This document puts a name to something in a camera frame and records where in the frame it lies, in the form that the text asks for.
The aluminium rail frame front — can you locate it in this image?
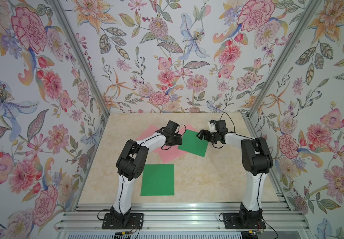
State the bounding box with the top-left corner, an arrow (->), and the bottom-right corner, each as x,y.
54,199 -> 314,239

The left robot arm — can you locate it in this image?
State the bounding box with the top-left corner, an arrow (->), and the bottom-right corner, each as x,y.
110,120 -> 182,226

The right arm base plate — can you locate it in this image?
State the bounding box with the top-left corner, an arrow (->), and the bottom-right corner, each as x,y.
220,213 -> 266,231

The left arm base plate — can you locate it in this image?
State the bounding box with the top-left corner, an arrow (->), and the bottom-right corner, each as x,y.
102,213 -> 144,230

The pink paper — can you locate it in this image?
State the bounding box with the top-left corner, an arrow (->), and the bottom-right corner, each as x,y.
136,125 -> 160,141
152,123 -> 198,164

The left corner aluminium post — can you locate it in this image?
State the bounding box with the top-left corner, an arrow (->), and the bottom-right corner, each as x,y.
49,0 -> 110,118

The green paper hidden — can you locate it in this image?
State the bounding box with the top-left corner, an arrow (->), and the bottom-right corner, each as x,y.
178,130 -> 208,157

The green paper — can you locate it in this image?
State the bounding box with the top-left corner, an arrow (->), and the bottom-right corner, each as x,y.
141,164 -> 174,196

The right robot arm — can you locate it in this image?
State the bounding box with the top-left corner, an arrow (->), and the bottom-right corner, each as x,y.
196,120 -> 273,228

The corner aluminium post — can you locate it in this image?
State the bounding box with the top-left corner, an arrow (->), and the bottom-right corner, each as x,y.
244,1 -> 320,120
49,0 -> 110,118

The pink paper middle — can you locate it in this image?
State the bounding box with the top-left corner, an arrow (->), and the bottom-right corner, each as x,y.
152,123 -> 198,164

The right corner aluminium post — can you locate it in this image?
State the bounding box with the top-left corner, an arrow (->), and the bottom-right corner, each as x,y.
244,1 -> 320,120

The pink paper left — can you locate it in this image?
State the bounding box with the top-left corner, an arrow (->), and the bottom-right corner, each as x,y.
136,125 -> 160,141

